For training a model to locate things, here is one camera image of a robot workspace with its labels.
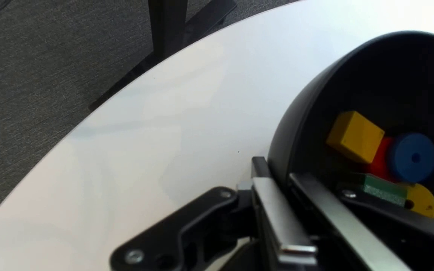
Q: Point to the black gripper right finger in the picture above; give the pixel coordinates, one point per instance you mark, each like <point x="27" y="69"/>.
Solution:
<point x="378" y="235"/>

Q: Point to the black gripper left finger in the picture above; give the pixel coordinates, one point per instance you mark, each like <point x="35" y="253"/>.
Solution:
<point x="190" y="238"/>

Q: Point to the black bowl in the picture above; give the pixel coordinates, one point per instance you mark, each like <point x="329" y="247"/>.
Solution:
<point x="389" y="80"/>

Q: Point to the green wooden block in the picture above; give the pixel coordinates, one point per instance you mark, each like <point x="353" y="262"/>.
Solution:
<point x="384" y="189"/>

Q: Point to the yellow wooden disc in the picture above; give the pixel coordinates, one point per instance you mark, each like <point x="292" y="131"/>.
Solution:
<point x="421" y="200"/>

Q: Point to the red wooden block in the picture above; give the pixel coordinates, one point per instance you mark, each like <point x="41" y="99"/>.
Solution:
<point x="378" y="165"/>

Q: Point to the blue wooden disc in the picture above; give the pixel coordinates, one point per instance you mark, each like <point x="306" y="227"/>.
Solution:
<point x="412" y="156"/>

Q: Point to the yellow wooden block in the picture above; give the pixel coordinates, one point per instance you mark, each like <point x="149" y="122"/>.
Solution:
<point x="356" y="137"/>

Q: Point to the round white table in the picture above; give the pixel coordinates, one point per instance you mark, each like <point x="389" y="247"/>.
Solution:
<point x="192" y="122"/>

